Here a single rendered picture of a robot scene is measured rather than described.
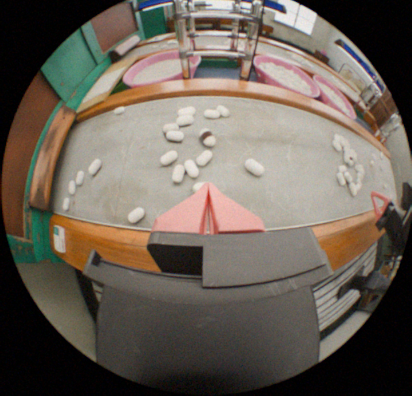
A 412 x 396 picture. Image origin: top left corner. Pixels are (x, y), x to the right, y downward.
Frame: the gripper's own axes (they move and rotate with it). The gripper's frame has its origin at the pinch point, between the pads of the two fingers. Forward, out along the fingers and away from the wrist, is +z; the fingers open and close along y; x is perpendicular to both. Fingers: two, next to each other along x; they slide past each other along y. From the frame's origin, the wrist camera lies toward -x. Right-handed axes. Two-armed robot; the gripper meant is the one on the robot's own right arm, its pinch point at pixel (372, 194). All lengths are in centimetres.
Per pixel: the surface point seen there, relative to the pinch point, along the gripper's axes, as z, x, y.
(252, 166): 8.6, -0.1, 34.4
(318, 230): 0.0, 8.1, 20.6
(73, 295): -27, 97, 162
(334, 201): 5.2, 5.3, 12.8
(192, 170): 8.0, 0.5, 44.2
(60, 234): -4, 8, 76
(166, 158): 9.8, -1.0, 48.9
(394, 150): 107, -48, -434
